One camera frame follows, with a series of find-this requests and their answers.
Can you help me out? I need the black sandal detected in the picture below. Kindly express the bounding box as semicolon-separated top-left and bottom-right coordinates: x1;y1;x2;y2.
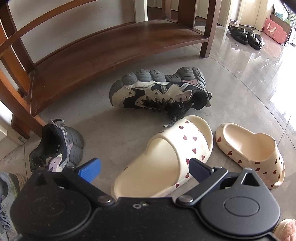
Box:
228;25;250;45
243;29;265;50

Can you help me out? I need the white door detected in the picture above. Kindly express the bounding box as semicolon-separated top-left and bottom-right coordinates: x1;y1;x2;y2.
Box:
238;0;273;29

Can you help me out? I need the pink slipper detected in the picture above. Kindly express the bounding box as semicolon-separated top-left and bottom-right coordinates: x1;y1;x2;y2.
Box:
273;219;296;241

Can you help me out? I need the chunky grey cream sneaker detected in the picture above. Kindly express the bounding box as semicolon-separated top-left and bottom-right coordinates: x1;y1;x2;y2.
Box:
29;119;85;173

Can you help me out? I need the wooden shoe rack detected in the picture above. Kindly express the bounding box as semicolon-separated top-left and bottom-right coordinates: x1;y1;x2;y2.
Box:
0;0;218;139

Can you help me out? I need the pink gift bag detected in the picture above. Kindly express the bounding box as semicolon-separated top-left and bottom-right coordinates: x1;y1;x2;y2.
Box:
263;17;289;44

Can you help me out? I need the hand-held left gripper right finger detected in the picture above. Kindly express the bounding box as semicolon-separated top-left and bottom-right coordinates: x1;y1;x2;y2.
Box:
176;158;266;207

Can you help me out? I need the grey running shoe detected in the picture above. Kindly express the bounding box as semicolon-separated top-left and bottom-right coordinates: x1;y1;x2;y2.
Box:
0;171;27;241

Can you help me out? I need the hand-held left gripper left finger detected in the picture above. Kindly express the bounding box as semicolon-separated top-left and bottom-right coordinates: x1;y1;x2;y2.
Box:
28;158;115;207

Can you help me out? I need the black white chunky sneaker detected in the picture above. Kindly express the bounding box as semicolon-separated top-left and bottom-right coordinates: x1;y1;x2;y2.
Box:
109;67;212;128

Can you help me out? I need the cream slipper with red hearts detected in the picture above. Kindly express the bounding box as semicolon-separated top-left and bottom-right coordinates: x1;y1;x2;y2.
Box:
110;115;213;200
216;123;286;190

